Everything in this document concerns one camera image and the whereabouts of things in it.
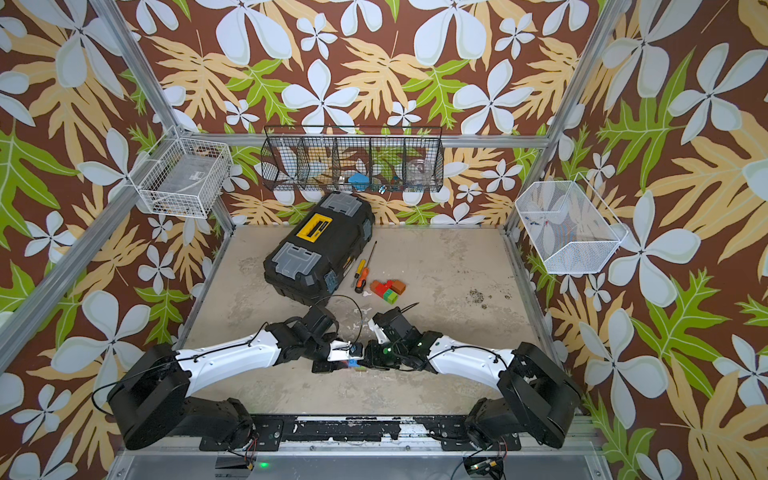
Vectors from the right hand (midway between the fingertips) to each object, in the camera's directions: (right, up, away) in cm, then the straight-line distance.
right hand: (356, 362), depth 80 cm
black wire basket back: (-3, +62, +18) cm, 64 cm away
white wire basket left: (-51, +52, +5) cm, 73 cm away
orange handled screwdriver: (0, +20, +22) cm, 30 cm away
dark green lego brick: (+8, +16, +18) cm, 26 cm away
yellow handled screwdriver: (-1, +24, +27) cm, 37 cm away
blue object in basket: (0, +53, +14) cm, 55 cm away
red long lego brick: (+7, +18, +19) cm, 27 cm away
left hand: (-3, +2, +5) cm, 6 cm away
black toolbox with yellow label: (-14, +27, +7) cm, 31 cm away
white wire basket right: (+61, +36, +4) cm, 71 cm away
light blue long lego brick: (-1, -1, +1) cm, 1 cm away
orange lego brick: (+12, +18, +19) cm, 29 cm away
